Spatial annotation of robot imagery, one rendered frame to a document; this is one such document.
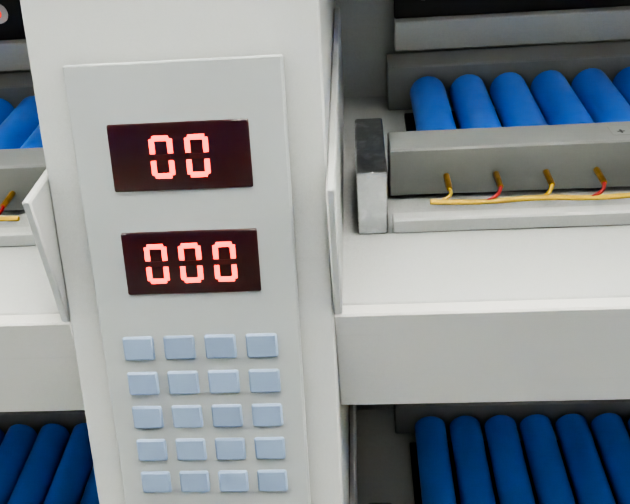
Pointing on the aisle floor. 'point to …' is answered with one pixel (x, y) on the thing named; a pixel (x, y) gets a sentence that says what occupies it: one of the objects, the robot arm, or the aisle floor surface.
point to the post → (88, 18)
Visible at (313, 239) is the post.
